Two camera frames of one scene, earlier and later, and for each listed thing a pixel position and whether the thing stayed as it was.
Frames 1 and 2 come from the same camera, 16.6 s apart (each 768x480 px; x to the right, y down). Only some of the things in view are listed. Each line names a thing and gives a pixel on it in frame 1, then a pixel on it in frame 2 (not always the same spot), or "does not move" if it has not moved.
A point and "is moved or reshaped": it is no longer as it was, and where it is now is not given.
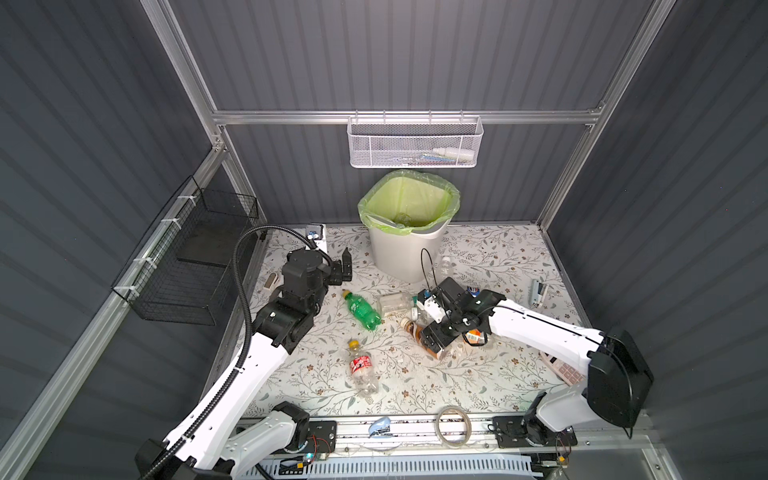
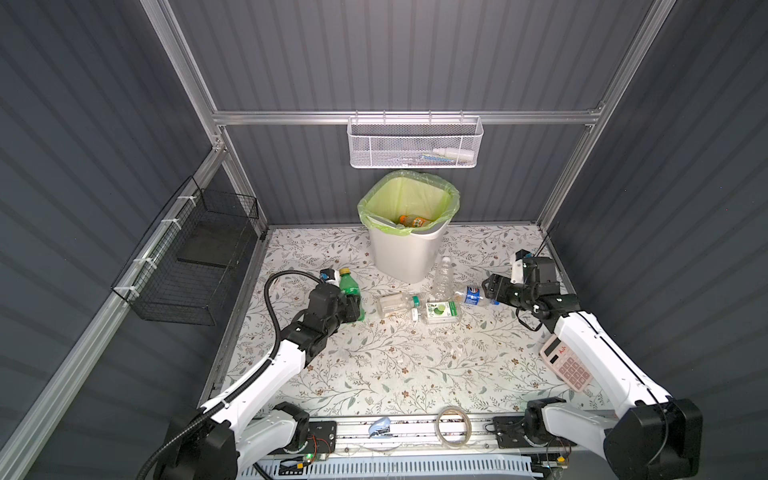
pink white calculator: (561, 369) does not move
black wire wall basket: (179, 268) does not move
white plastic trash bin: (407, 257) does not move
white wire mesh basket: (414, 142) does not move
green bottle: (362, 311) is moved or reshaped
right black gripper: (440, 338) -> (498, 284)
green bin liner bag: (403, 202) does not move
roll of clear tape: (468, 422) does not move
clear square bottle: (400, 303) does not move
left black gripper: (332, 268) -> (350, 306)
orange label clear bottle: (475, 337) -> (412, 221)
